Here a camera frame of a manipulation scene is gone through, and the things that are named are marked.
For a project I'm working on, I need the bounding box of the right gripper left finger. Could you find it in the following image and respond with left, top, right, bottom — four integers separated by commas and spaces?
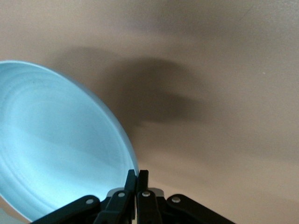
30, 169, 137, 224

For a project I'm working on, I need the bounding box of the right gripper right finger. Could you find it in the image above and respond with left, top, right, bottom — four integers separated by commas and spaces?
136, 169, 234, 224

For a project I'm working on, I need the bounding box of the blue plate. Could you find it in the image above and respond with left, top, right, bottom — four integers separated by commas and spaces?
0, 60, 139, 222

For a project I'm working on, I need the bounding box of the brown table mat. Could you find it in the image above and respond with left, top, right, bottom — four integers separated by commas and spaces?
0, 0, 299, 224

